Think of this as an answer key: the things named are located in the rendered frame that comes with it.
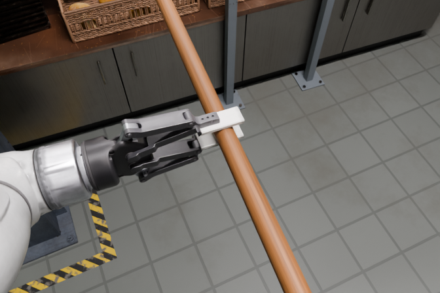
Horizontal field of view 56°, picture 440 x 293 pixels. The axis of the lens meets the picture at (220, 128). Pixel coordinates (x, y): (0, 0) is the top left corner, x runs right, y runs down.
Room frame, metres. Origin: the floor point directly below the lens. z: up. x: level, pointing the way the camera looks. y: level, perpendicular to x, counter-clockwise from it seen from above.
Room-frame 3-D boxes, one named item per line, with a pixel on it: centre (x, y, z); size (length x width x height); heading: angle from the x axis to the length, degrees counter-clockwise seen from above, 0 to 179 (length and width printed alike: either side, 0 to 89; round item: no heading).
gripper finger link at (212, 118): (0.35, 0.03, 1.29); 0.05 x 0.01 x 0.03; 110
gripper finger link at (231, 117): (0.36, 0.00, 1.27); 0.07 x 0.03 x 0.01; 110
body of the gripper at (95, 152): (0.31, 0.15, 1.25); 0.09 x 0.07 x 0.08; 110
